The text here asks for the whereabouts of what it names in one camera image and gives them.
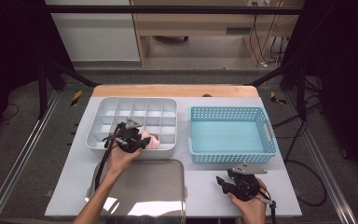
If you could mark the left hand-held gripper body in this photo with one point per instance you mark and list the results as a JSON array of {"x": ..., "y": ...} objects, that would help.
[{"x": 129, "y": 138}]

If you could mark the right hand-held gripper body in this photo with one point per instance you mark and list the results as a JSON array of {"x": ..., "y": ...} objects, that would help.
[{"x": 245, "y": 185}]

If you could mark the pink sock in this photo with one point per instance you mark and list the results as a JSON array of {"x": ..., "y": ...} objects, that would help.
[{"x": 153, "y": 141}]

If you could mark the black sock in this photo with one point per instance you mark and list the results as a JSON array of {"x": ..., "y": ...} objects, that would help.
[{"x": 109, "y": 143}]

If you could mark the white divided storage box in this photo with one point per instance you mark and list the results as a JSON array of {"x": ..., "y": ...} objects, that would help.
[{"x": 155, "y": 112}]

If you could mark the grey translucent box lid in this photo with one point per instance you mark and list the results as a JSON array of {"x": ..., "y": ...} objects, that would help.
[{"x": 149, "y": 183}]

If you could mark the blue plastic basket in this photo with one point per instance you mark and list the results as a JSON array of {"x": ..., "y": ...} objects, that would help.
[{"x": 230, "y": 133}]

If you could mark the person's left hand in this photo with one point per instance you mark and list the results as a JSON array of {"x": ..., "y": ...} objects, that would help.
[{"x": 121, "y": 161}]

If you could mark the person's right hand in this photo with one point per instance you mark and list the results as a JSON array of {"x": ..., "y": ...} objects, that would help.
[{"x": 253, "y": 208}]

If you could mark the yellow black hazard tape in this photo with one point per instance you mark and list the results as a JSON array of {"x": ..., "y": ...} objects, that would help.
[
  {"x": 274, "y": 97},
  {"x": 76, "y": 98}
]

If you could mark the black metal stand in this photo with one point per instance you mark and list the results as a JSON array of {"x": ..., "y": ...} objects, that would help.
[
  {"x": 42, "y": 90},
  {"x": 301, "y": 90}
]

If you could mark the white cabinet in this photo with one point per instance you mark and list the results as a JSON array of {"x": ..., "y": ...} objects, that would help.
[{"x": 96, "y": 37}]

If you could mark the wooden desk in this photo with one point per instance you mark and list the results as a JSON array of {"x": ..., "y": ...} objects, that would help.
[{"x": 192, "y": 23}]

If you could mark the black curtain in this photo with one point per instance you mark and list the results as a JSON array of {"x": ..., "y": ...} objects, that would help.
[
  {"x": 9, "y": 46},
  {"x": 348, "y": 62}
]

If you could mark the white power strip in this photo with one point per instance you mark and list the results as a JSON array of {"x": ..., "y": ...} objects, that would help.
[{"x": 259, "y": 3}]

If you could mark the aluminium rail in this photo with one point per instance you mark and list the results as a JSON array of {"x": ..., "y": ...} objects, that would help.
[
  {"x": 323, "y": 161},
  {"x": 21, "y": 155}
]

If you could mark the black horizontal frame bar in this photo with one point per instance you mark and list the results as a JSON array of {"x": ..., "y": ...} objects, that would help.
[{"x": 167, "y": 9}]

